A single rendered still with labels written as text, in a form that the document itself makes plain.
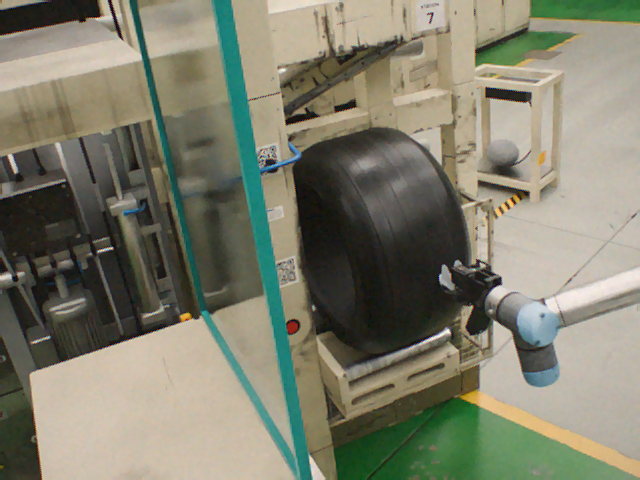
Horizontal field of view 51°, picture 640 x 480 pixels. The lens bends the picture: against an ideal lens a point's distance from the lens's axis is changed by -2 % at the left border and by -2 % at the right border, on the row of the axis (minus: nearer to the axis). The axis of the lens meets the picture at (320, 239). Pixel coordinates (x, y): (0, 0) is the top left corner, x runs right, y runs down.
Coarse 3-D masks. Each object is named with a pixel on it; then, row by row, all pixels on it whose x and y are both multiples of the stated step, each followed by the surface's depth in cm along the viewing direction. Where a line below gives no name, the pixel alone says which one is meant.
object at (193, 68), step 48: (144, 0) 106; (192, 0) 79; (144, 48) 118; (192, 48) 86; (192, 96) 94; (240, 96) 74; (192, 144) 104; (240, 144) 76; (192, 192) 116; (240, 192) 84; (192, 240) 131; (240, 240) 92; (240, 288) 102; (240, 336) 114; (288, 336) 89; (288, 384) 92; (288, 432) 101
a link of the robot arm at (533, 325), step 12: (504, 300) 136; (516, 300) 134; (528, 300) 133; (504, 312) 135; (516, 312) 132; (528, 312) 130; (540, 312) 129; (552, 312) 129; (504, 324) 136; (516, 324) 132; (528, 324) 129; (540, 324) 128; (552, 324) 129; (516, 336) 134; (528, 336) 129; (540, 336) 129; (552, 336) 130; (528, 348) 133
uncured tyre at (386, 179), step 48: (336, 144) 170; (384, 144) 168; (336, 192) 161; (384, 192) 158; (432, 192) 161; (336, 240) 211; (384, 240) 155; (432, 240) 159; (336, 288) 207; (384, 288) 158; (432, 288) 162; (384, 336) 167
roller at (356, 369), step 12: (432, 336) 188; (444, 336) 188; (408, 348) 185; (420, 348) 186; (432, 348) 188; (360, 360) 182; (372, 360) 182; (384, 360) 182; (396, 360) 184; (348, 372) 179; (360, 372) 180; (372, 372) 182
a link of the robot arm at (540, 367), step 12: (516, 348) 137; (540, 348) 133; (552, 348) 135; (528, 360) 135; (540, 360) 134; (552, 360) 135; (528, 372) 137; (540, 372) 135; (552, 372) 136; (540, 384) 137
